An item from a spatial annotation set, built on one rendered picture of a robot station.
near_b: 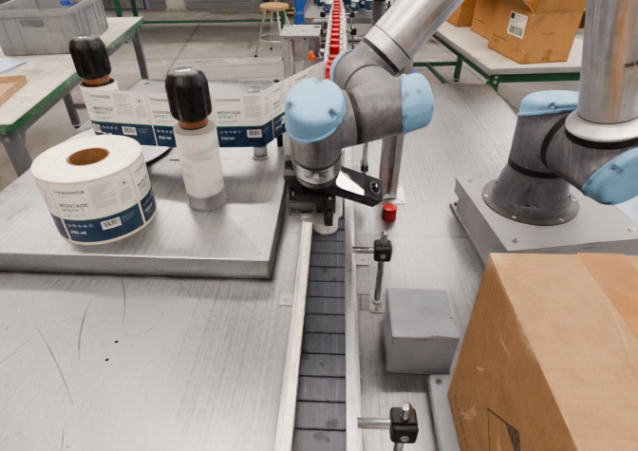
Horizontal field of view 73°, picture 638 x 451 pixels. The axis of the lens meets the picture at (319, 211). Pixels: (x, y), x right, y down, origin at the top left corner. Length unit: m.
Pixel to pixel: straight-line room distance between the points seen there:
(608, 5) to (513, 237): 0.41
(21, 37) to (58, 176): 1.94
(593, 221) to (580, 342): 0.57
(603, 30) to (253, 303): 0.68
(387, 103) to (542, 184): 0.46
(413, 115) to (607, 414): 0.37
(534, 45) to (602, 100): 1.81
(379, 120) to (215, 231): 0.48
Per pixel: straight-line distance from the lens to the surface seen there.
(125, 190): 0.91
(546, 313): 0.46
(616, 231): 0.99
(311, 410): 0.63
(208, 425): 0.69
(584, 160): 0.79
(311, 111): 0.52
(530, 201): 0.95
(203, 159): 0.92
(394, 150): 1.03
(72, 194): 0.90
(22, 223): 1.11
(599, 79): 0.74
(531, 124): 0.89
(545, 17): 2.53
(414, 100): 0.57
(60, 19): 2.72
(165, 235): 0.93
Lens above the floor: 1.42
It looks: 35 degrees down
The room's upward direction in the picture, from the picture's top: straight up
